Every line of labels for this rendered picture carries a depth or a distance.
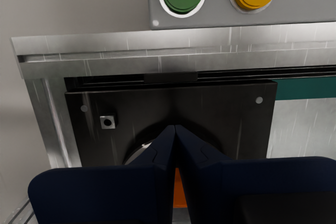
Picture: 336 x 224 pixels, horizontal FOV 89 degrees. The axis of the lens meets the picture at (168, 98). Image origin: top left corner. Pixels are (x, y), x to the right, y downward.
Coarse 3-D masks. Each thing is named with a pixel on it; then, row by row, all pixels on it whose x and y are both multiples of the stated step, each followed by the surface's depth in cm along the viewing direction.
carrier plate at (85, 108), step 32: (96, 96) 19; (128, 96) 19; (160, 96) 19; (192, 96) 19; (224, 96) 19; (256, 96) 19; (96, 128) 20; (128, 128) 20; (160, 128) 20; (192, 128) 21; (224, 128) 21; (256, 128) 21; (96, 160) 22
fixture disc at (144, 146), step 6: (150, 132) 21; (156, 132) 20; (192, 132) 20; (198, 132) 20; (144, 138) 20; (150, 138) 19; (204, 138) 20; (210, 138) 21; (138, 144) 20; (144, 144) 19; (210, 144) 19; (216, 144) 21; (132, 150) 20; (138, 150) 19; (126, 156) 20; (132, 156) 19; (126, 162) 20
